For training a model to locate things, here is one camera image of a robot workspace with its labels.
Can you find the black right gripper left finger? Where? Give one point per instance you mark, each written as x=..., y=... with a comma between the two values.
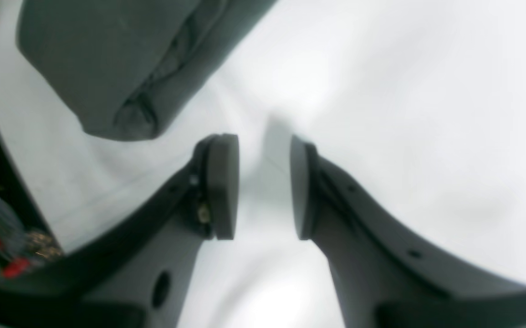
x=137, y=274

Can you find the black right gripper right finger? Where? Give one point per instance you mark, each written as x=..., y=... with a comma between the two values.
x=386, y=275

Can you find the dark grey T-shirt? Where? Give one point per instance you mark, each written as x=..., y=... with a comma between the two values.
x=126, y=68

